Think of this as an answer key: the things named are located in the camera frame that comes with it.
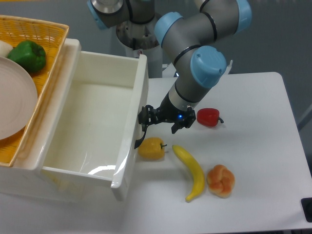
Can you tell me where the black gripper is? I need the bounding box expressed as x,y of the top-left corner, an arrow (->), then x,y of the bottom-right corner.
138,94 -> 196,134

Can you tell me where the white drawer cabinet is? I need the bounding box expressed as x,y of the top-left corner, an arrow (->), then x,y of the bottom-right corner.
0,39 -> 83,201

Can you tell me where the yellow banana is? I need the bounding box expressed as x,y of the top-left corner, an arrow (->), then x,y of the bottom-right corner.
172,145 -> 205,202

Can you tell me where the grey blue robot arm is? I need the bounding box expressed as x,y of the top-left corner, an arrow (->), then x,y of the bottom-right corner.
87,0 -> 252,133

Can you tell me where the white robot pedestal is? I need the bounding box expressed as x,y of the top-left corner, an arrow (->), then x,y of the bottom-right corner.
116,17 -> 234,78

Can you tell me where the green bell pepper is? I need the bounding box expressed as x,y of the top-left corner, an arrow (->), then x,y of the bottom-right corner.
7,40 -> 46,73

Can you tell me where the black object at table edge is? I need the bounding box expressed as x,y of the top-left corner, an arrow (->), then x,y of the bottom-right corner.
301,197 -> 312,223

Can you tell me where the yellow woven basket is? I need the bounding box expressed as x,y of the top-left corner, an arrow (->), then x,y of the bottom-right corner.
0,15 -> 69,167

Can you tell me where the beige plate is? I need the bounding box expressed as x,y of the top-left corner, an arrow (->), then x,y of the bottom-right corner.
0,57 -> 38,139

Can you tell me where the white round vegetable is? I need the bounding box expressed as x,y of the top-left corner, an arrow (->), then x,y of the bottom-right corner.
0,40 -> 13,58

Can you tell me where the orange knotted bread roll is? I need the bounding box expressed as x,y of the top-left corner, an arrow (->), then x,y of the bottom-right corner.
206,164 -> 235,198

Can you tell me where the yellow bell pepper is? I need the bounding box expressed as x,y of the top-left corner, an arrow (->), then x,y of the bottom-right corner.
138,137 -> 167,160

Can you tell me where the red bell pepper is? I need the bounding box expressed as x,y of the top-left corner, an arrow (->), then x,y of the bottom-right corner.
197,108 -> 224,127

